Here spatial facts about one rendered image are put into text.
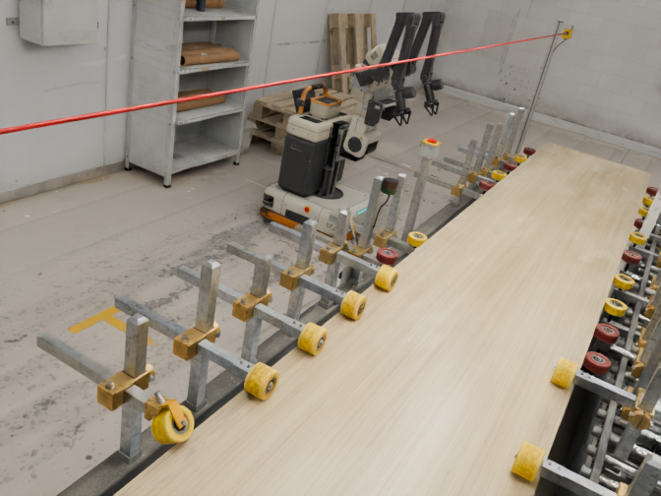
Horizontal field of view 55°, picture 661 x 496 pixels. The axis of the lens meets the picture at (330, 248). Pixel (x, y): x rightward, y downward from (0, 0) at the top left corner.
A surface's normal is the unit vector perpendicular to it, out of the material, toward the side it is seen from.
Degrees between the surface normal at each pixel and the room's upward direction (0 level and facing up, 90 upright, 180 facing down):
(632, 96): 90
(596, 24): 90
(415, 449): 0
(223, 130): 90
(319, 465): 0
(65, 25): 90
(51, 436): 0
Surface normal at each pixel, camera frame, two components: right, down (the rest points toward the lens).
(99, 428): 0.18, -0.88
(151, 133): -0.49, 0.31
